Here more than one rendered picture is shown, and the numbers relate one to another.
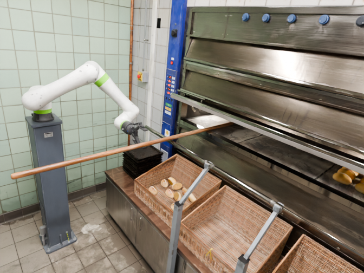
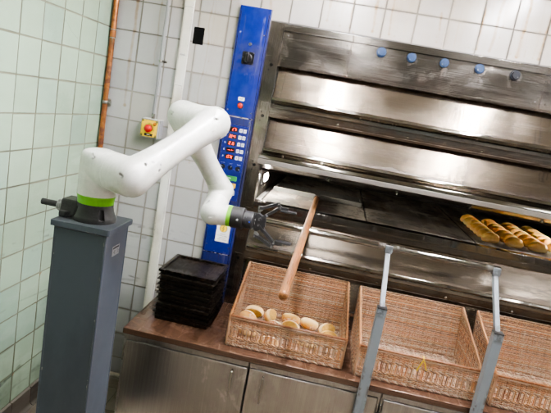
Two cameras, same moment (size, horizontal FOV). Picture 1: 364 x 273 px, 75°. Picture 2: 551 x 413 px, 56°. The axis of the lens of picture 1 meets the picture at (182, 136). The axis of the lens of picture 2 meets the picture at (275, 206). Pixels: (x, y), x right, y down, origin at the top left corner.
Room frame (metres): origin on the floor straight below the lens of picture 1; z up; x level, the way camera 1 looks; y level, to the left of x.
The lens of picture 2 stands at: (-0.06, 1.72, 1.70)
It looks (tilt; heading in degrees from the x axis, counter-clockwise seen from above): 11 degrees down; 319
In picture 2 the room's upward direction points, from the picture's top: 10 degrees clockwise
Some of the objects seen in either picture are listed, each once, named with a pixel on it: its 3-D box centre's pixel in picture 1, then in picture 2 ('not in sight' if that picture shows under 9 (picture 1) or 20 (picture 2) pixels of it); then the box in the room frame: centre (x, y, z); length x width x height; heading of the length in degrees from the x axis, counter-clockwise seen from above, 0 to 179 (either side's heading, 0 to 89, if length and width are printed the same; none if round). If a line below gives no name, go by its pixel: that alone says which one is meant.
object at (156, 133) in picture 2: (142, 76); (151, 128); (2.50, 0.48, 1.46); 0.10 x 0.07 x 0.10; 44
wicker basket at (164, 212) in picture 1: (176, 187); (291, 310); (1.68, 0.00, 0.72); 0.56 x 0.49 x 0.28; 45
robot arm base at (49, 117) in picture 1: (40, 112); (79, 207); (1.70, 1.09, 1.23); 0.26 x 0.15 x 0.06; 44
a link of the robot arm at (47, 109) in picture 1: (40, 99); (101, 176); (1.65, 1.05, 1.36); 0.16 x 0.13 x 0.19; 16
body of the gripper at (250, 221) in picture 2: (133, 131); (255, 220); (1.64, 0.36, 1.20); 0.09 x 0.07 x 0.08; 43
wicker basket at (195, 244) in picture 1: (232, 232); (412, 338); (1.24, -0.41, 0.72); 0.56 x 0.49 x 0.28; 45
